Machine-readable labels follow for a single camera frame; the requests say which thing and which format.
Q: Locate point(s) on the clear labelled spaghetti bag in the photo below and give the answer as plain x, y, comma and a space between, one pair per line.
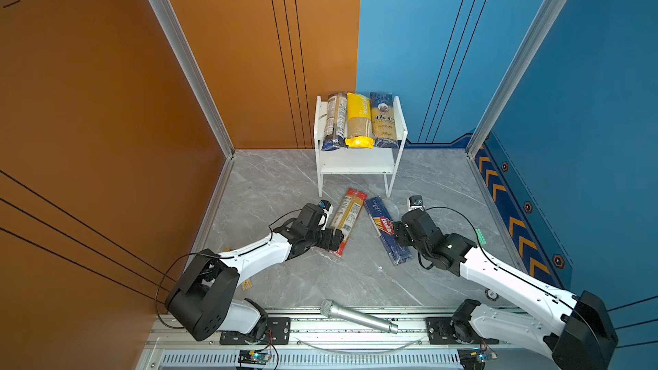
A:
335, 127

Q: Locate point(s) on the silver microphone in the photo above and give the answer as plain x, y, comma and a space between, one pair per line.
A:
333, 310

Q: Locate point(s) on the white two-tier metal shelf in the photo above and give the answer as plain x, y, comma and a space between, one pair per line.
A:
374, 162

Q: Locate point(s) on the left green circuit board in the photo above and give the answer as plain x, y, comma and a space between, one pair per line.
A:
255, 359

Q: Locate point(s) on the aluminium front rail frame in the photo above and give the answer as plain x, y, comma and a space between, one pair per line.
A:
317, 342

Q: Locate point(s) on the blue Barilla spaghetti box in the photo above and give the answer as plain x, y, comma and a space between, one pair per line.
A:
383, 223

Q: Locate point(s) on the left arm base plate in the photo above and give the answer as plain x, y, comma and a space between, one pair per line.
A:
277, 331

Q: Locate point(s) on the green circuit board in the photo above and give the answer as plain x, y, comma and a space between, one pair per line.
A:
255, 359
476, 359

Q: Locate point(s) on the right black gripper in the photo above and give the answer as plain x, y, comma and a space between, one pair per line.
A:
401, 232

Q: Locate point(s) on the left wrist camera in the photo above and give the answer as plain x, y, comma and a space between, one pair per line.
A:
326, 206

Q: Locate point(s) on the small round floor disc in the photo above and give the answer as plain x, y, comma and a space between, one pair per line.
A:
491, 295

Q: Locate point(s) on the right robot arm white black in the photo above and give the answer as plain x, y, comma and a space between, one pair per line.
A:
576, 332

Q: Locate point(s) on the red-ended clear spaghetti bag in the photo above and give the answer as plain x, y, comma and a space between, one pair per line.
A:
346, 216

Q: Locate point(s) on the right green circuit board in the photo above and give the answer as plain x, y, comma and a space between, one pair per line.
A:
476, 359

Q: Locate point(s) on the green toy brick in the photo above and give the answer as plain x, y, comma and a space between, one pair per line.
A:
481, 238

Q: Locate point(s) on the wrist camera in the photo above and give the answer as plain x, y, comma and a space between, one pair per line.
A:
326, 206
416, 202

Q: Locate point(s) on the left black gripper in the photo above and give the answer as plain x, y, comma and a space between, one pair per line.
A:
327, 243

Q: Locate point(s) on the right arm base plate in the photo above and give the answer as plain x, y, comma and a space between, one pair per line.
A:
445, 330

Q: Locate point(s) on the small yellow card box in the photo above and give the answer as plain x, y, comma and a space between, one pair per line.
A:
247, 284

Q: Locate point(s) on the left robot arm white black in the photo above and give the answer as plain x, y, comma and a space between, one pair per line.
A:
202, 300

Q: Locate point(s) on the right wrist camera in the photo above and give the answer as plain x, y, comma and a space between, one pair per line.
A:
416, 202

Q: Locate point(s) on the yellow Pastatime spaghetti bag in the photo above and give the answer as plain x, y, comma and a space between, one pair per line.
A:
359, 122

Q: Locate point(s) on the blue Ankara spaghetti bag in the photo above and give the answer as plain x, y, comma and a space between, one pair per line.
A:
383, 119

